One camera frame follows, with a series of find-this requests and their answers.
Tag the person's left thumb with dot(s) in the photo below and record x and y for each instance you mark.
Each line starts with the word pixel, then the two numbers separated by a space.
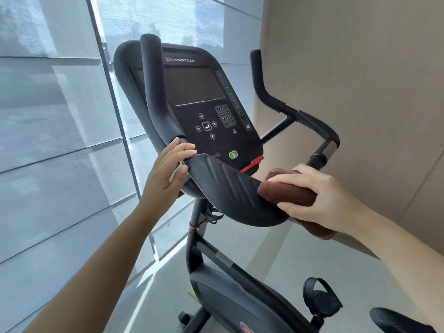
pixel 180 178

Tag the person's left hand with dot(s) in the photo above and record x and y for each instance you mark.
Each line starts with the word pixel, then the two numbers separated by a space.
pixel 160 176

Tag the brown cleaning cloth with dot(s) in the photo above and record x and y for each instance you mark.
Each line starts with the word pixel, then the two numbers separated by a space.
pixel 293 192

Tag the black bike seat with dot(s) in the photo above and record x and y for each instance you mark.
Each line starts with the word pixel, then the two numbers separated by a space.
pixel 395 320

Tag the person's left forearm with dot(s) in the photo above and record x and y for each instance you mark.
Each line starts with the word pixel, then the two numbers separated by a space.
pixel 100 263

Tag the person's right forearm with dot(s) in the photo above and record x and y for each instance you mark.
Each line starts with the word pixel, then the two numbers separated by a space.
pixel 399 249

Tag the red rubber band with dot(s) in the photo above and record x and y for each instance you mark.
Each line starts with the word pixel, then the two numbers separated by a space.
pixel 194 225

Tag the grey window frame post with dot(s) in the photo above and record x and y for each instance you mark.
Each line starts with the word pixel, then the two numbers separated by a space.
pixel 114 87

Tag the person's right hand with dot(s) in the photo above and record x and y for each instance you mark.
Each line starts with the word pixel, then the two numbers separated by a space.
pixel 329 201

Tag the person's right thumb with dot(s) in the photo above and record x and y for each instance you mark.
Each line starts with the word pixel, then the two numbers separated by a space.
pixel 295 208

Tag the person's left middle finger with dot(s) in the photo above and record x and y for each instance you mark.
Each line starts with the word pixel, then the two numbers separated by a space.
pixel 185 147

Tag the black exercise bike frame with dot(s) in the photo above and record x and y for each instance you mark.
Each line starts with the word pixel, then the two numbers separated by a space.
pixel 222 294

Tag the black exercise bike console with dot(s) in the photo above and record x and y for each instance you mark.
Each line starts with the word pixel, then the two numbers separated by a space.
pixel 194 83

